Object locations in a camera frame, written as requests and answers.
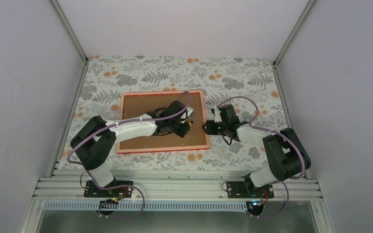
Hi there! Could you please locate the red picture frame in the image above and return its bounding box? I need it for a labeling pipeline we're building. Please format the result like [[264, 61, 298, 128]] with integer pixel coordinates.
[[116, 90, 210, 154]]

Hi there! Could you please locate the yellow handled screwdriver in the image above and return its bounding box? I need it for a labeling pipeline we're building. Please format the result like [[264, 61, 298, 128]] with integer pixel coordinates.
[[187, 117, 199, 126]]

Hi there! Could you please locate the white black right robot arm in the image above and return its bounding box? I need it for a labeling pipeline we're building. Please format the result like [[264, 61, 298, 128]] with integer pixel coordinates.
[[202, 104, 311, 198]]

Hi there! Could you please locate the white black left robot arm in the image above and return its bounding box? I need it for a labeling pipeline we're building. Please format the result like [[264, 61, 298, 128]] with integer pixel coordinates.
[[67, 100, 194, 197]]

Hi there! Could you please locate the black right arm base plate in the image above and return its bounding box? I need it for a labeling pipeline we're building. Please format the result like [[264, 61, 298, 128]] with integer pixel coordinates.
[[225, 181, 274, 199]]

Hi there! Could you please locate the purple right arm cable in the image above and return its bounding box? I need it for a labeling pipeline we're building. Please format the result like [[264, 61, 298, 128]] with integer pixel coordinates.
[[216, 96, 306, 220]]

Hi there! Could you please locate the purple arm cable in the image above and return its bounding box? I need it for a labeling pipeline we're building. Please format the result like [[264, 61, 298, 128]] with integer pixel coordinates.
[[216, 96, 306, 220], [67, 91, 193, 220]]

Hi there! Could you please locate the grey slotted cable duct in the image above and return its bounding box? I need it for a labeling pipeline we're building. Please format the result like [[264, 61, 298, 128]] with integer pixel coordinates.
[[43, 200, 247, 212]]

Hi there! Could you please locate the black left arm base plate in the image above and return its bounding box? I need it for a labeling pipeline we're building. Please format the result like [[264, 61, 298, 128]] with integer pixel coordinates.
[[83, 181, 132, 199]]

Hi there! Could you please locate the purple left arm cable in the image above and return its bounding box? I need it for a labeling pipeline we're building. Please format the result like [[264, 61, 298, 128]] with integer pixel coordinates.
[[67, 91, 193, 220]]

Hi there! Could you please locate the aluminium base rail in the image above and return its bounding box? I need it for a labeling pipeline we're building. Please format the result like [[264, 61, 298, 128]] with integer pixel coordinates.
[[34, 170, 323, 201]]

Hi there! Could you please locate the aluminium corner post right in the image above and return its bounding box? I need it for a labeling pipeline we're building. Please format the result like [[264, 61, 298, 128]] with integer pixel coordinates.
[[273, 0, 317, 69]]

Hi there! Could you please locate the aluminium corner post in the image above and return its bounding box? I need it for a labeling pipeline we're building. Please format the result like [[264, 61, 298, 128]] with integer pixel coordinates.
[[273, 0, 317, 69], [49, 0, 88, 65]]

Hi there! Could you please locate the aluminium corner post left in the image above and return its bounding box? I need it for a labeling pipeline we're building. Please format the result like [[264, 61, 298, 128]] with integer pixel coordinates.
[[49, 0, 88, 65]]

